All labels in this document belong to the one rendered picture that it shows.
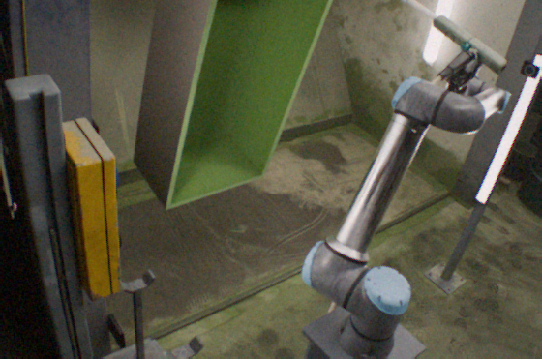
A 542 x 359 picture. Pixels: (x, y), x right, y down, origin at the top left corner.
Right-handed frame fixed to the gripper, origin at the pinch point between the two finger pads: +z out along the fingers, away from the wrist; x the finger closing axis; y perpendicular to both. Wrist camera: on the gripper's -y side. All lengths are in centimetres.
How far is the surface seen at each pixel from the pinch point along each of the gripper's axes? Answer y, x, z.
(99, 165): 113, -18, 78
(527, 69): -49, -5, -44
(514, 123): -38, -14, -68
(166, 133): 97, 68, -35
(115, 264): 121, -22, 62
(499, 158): -28, -19, -84
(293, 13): 21, 78, -24
